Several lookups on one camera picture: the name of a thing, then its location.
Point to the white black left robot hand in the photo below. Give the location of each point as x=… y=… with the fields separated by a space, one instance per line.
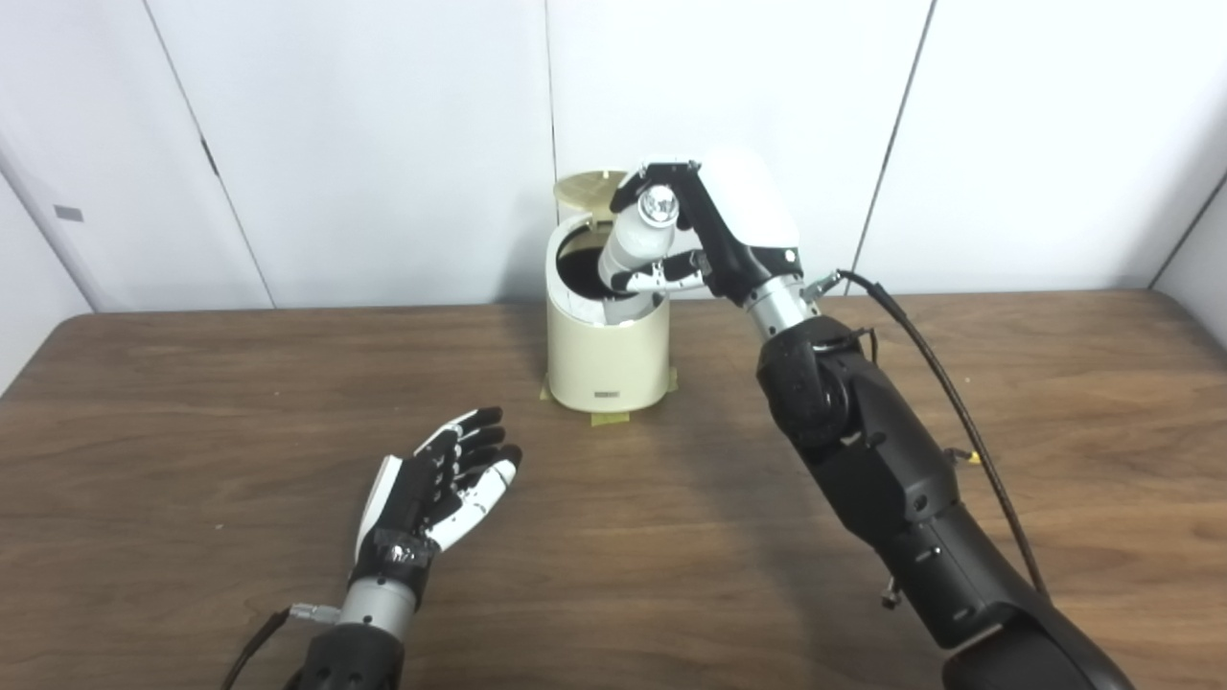
x=422 y=498

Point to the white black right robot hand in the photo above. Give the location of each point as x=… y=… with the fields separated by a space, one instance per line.
x=743 y=216

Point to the small white plastic bottle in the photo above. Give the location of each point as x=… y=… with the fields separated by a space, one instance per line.
x=635 y=244

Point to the cream round bin lid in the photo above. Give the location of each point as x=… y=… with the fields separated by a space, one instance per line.
x=587 y=190

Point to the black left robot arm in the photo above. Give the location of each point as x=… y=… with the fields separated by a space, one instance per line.
x=359 y=637

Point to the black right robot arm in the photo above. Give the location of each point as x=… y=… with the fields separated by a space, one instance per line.
x=882 y=460

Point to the cream-colored bin body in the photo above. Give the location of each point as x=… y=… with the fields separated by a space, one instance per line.
x=606 y=355

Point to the grey wall label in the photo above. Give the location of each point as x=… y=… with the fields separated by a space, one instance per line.
x=68 y=214

